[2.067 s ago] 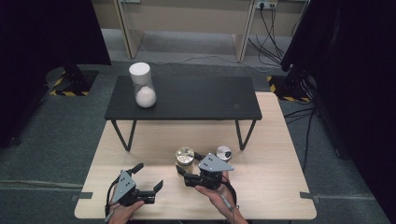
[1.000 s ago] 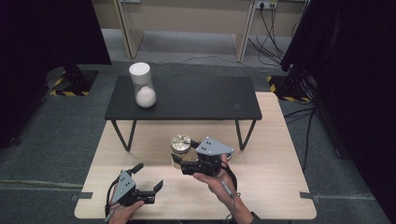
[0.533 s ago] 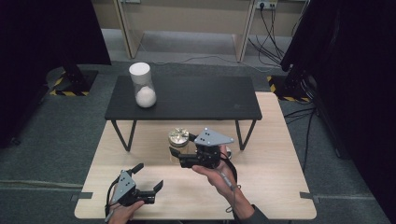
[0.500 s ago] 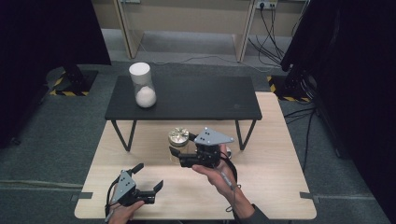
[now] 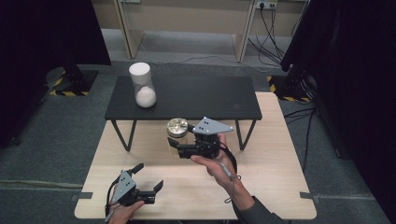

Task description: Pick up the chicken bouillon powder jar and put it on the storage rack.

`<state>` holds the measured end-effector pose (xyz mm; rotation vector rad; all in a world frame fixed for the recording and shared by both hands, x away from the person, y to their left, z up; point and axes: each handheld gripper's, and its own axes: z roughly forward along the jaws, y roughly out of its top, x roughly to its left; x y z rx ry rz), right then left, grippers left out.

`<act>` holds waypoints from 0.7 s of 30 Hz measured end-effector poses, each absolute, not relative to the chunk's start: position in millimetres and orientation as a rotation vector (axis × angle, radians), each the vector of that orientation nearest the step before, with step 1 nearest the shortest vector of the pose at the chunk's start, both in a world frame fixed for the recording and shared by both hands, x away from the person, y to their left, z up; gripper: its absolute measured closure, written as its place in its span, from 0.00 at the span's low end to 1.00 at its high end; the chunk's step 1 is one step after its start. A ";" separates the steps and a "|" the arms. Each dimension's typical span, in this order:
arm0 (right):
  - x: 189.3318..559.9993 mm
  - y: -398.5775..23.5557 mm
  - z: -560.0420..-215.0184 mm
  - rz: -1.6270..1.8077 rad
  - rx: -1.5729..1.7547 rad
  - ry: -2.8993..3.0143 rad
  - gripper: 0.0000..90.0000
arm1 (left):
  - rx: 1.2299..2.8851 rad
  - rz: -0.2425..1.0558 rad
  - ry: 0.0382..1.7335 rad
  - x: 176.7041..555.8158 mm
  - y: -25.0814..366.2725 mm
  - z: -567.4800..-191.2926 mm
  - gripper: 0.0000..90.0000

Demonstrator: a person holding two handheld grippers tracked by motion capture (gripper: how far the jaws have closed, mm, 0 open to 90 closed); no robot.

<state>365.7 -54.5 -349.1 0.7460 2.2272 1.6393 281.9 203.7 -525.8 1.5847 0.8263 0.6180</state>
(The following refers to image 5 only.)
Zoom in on thin white floor cable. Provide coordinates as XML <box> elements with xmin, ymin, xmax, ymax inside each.
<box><xmin>139</xmin><ymin>43</ymin><xmax>276</xmax><ymax>75</ymax></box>

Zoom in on right hand-held gripper cable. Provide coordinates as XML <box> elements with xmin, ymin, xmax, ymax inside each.
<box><xmin>213</xmin><ymin>143</ymin><xmax>243</xmax><ymax>205</ymax></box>

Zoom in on person's right hand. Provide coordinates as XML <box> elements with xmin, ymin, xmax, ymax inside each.
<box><xmin>190</xmin><ymin>133</ymin><xmax>247</xmax><ymax>196</ymax></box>

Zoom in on black stand base striped tape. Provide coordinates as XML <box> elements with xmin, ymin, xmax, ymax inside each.
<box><xmin>266</xmin><ymin>69</ymin><xmax>316</xmax><ymax>104</ymax></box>
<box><xmin>46</xmin><ymin>63</ymin><xmax>99</xmax><ymax>97</ymax></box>

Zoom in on black cables under desk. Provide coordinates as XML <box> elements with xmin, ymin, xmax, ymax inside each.
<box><xmin>247</xmin><ymin>6</ymin><xmax>286</xmax><ymax>68</ymax></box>

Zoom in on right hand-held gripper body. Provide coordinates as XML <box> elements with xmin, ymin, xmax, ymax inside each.
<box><xmin>177</xmin><ymin>116</ymin><xmax>235</xmax><ymax>160</ymax></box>

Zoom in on white-lid jar of white powder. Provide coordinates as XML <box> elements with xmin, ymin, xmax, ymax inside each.
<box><xmin>128</xmin><ymin>62</ymin><xmax>158</xmax><ymax>109</ymax></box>

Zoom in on black raised shelf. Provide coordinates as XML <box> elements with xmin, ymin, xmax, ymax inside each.
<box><xmin>104</xmin><ymin>75</ymin><xmax>263</xmax><ymax>153</ymax></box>

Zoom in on black floor cables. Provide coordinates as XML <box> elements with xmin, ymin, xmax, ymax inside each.
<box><xmin>283</xmin><ymin>105</ymin><xmax>318</xmax><ymax>173</ymax></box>

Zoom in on person's left hand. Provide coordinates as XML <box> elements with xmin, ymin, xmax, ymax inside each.
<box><xmin>106</xmin><ymin>200</ymin><xmax>146</xmax><ymax>224</ymax></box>

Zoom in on gold-lid jar of yellow powder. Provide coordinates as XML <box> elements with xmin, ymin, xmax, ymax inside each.
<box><xmin>165</xmin><ymin>117</ymin><xmax>190</xmax><ymax>155</ymax></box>

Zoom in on white wall socket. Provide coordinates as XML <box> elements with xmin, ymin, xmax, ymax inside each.
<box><xmin>255</xmin><ymin>0</ymin><xmax>278</xmax><ymax>10</ymax></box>

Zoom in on dark curtain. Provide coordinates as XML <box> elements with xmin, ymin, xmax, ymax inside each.
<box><xmin>0</xmin><ymin>0</ymin><xmax>112</xmax><ymax>149</ymax></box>
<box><xmin>279</xmin><ymin>0</ymin><xmax>396</xmax><ymax>224</ymax></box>

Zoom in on beige wooden desk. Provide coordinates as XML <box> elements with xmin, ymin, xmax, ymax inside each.
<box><xmin>111</xmin><ymin>0</ymin><xmax>262</xmax><ymax>63</ymax></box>

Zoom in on left hand-held gripper cable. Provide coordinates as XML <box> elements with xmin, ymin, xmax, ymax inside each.
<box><xmin>104</xmin><ymin>176</ymin><xmax>121</xmax><ymax>224</ymax></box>

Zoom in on hand-held gripper cable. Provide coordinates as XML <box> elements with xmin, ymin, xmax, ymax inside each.
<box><xmin>213</xmin><ymin>143</ymin><xmax>243</xmax><ymax>205</ymax></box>
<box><xmin>104</xmin><ymin>176</ymin><xmax>121</xmax><ymax>224</ymax></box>

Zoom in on grey tape strip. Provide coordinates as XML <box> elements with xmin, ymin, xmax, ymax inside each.
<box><xmin>299</xmin><ymin>191</ymin><xmax>321</xmax><ymax>204</ymax></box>
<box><xmin>70</xmin><ymin>191</ymin><xmax>94</xmax><ymax>203</ymax></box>

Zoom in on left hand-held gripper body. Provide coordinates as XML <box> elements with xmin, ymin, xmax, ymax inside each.
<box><xmin>109</xmin><ymin>169</ymin><xmax>156</xmax><ymax>207</ymax></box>

